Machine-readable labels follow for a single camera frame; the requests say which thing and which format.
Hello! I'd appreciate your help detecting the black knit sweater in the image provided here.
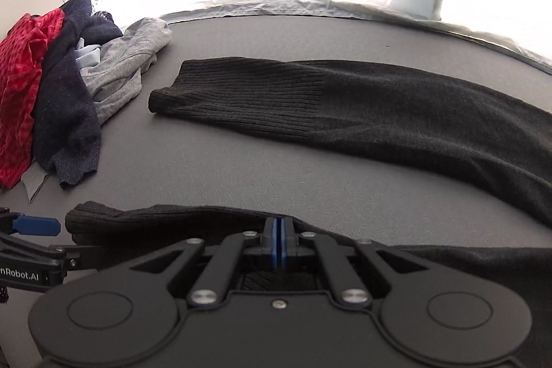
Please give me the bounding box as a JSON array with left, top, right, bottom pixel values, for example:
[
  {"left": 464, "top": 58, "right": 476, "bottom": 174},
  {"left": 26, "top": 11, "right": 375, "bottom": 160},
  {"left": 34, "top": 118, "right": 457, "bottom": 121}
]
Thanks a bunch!
[{"left": 65, "top": 57, "right": 552, "bottom": 351}]

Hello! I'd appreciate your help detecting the light blue garment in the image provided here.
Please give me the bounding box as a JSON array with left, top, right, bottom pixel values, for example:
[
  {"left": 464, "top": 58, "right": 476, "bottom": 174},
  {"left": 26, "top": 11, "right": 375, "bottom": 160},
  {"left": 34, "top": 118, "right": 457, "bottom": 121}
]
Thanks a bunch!
[{"left": 75, "top": 38, "right": 103, "bottom": 70}]

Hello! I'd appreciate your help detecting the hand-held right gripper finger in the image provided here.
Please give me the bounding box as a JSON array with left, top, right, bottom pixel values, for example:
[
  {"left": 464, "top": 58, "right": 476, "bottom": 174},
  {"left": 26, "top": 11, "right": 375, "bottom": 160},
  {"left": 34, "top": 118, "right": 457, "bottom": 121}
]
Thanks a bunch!
[
  {"left": 280, "top": 217, "right": 464, "bottom": 306},
  {"left": 95, "top": 217, "right": 279, "bottom": 306}
]

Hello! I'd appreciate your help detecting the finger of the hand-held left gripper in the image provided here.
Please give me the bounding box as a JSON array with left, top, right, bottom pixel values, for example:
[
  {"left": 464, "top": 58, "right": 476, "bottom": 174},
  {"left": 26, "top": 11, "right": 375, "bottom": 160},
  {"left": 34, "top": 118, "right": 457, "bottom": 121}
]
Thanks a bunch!
[
  {"left": 0, "top": 213, "right": 61, "bottom": 237},
  {"left": 0, "top": 238, "right": 78, "bottom": 269}
]

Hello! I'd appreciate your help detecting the small grey cloth piece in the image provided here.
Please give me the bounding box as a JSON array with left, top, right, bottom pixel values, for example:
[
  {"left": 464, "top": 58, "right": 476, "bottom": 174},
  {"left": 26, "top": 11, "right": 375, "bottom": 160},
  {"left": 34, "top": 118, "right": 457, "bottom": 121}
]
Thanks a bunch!
[{"left": 21, "top": 170, "right": 50, "bottom": 202}]

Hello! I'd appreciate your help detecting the red checked garment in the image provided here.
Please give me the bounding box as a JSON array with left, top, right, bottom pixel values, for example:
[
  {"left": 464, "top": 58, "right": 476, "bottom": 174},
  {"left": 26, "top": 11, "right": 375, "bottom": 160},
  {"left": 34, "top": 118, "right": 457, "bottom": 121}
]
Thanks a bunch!
[{"left": 0, "top": 8, "right": 65, "bottom": 190}]

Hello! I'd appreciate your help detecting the grey garment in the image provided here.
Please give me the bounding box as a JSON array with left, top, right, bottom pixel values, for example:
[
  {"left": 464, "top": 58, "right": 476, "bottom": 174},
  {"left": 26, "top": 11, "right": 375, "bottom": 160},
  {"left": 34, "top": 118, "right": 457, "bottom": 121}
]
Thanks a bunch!
[{"left": 80, "top": 18, "right": 173, "bottom": 123}]

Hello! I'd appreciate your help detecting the navy sweater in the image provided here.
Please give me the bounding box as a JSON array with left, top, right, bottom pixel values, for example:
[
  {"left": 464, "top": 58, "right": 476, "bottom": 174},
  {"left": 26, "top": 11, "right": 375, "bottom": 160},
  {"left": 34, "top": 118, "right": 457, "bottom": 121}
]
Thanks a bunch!
[{"left": 32, "top": 0, "right": 124, "bottom": 190}]

